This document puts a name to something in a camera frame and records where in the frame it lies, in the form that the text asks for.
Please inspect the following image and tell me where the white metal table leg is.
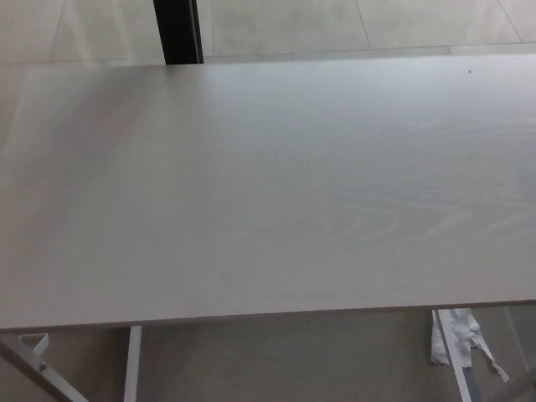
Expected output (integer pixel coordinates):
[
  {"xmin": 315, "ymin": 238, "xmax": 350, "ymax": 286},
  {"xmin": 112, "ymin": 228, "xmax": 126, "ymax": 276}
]
[{"xmin": 123, "ymin": 326, "xmax": 143, "ymax": 402}]

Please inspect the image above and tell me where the black vertical post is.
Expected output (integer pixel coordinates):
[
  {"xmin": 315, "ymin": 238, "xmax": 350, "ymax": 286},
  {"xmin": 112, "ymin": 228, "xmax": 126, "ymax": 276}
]
[{"xmin": 152, "ymin": 0, "xmax": 205, "ymax": 65}]

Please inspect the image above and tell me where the white diagonal table brace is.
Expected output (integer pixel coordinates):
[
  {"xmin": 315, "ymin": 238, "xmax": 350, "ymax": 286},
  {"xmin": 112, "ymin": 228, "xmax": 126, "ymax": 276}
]
[{"xmin": 0, "ymin": 333, "xmax": 89, "ymax": 402}]

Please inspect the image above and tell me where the white slanted table leg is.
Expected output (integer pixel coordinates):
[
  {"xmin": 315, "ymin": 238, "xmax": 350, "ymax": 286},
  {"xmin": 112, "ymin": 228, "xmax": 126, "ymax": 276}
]
[{"xmin": 432, "ymin": 309, "xmax": 482, "ymax": 402}]

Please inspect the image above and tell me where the white crumpled cloth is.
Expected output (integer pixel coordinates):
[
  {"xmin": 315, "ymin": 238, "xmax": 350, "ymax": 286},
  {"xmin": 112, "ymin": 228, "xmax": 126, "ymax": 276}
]
[{"xmin": 430, "ymin": 308, "xmax": 511, "ymax": 383}]

